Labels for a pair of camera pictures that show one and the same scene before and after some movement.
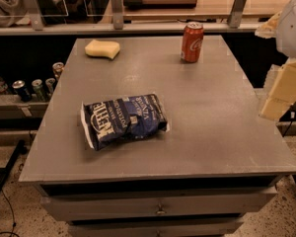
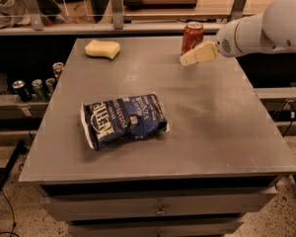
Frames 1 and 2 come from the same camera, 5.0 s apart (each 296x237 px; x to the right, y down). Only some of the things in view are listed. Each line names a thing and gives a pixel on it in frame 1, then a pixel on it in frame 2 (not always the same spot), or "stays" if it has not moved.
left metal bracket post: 31,2 stays
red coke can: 192,41 stays
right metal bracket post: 235,14 stays
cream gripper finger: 288,88 → 226,43
